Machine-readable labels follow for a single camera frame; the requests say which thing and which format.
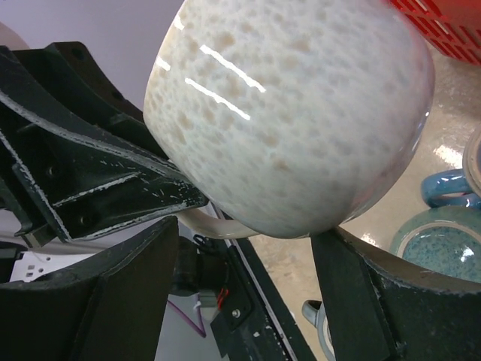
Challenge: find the grey blue mug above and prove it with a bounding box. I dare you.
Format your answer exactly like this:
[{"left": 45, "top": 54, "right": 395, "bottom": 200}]
[{"left": 301, "top": 300, "right": 336, "bottom": 361}]

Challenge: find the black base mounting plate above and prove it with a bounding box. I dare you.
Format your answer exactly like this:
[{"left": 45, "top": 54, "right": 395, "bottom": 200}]
[{"left": 168, "top": 210, "right": 316, "bottom": 361}]

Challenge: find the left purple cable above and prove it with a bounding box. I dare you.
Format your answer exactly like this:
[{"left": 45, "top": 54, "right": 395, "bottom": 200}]
[{"left": 165, "top": 299, "right": 206, "bottom": 339}]

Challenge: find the light blue tall mug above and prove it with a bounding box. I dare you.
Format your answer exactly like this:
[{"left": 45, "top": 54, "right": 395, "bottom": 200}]
[{"left": 420, "top": 126, "right": 480, "bottom": 209}]

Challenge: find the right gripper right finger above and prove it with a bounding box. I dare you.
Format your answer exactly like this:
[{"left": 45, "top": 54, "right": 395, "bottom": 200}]
[{"left": 310, "top": 228, "right": 480, "bottom": 360}]

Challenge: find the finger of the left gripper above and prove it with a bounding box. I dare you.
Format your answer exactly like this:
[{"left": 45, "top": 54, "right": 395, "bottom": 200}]
[
  {"left": 17, "top": 41, "right": 165, "bottom": 158},
  {"left": 1, "top": 47, "right": 207, "bottom": 247}
]

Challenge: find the teal green mug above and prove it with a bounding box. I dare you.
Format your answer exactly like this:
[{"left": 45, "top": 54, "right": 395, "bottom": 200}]
[{"left": 389, "top": 206, "right": 480, "bottom": 283}]

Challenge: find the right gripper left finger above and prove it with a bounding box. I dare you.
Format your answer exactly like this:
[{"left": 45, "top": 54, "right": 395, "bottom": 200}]
[{"left": 1, "top": 217, "right": 179, "bottom": 360}]

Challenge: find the red plastic shopping basket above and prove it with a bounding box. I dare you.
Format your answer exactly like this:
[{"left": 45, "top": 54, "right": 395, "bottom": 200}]
[{"left": 391, "top": 0, "right": 480, "bottom": 66}]

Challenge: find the white speckled mug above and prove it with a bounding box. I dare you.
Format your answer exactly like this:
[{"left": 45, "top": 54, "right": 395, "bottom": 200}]
[{"left": 143, "top": 1, "right": 434, "bottom": 238}]

